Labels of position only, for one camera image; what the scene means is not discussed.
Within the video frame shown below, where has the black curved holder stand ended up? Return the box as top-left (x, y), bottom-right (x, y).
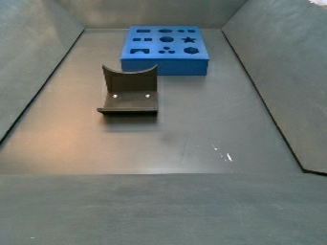
top-left (97, 66), bottom-right (158, 115)

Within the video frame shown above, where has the blue shape sorter block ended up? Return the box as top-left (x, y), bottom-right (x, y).
top-left (120, 26), bottom-right (209, 76)

